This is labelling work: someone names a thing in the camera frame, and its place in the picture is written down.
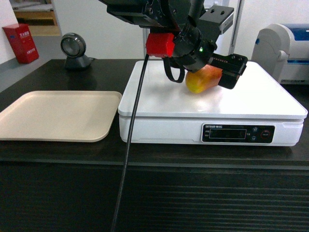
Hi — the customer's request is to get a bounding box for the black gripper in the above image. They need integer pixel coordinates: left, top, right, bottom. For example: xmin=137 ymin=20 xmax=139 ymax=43
xmin=172 ymin=23 xmax=248 ymax=89

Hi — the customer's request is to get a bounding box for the red yellow mango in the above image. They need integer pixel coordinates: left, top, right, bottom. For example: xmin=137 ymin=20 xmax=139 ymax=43
xmin=185 ymin=65 xmax=223 ymax=94

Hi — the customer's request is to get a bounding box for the white checkout scale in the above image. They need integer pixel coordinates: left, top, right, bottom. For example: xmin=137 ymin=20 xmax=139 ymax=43
xmin=131 ymin=60 xmax=308 ymax=146

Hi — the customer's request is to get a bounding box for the black checkout counter cabinet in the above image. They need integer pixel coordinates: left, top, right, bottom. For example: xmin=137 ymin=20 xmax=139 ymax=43
xmin=0 ymin=58 xmax=309 ymax=232

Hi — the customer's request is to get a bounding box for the grey white label printer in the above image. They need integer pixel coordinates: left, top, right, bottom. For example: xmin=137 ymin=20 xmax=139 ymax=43
xmin=252 ymin=24 xmax=309 ymax=85

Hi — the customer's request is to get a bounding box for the black round barcode scanner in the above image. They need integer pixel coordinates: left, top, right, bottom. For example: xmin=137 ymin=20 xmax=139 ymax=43
xmin=60 ymin=32 xmax=94 ymax=71

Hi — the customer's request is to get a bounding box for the beige plastic tray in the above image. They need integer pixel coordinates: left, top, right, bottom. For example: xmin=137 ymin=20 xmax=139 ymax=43
xmin=0 ymin=91 xmax=122 ymax=143

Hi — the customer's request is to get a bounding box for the wooden pallet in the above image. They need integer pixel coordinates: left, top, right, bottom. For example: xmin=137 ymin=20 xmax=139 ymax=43
xmin=10 ymin=0 xmax=61 ymax=36

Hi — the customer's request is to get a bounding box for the red fire extinguisher box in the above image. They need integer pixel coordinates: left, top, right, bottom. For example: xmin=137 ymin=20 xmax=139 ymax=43
xmin=2 ymin=24 xmax=39 ymax=64

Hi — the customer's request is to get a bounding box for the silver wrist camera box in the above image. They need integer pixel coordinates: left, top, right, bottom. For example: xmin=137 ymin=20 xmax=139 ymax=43
xmin=197 ymin=5 xmax=234 ymax=42

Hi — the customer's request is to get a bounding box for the black cable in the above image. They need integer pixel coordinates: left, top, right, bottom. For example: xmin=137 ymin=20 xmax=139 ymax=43
xmin=110 ymin=54 xmax=149 ymax=232

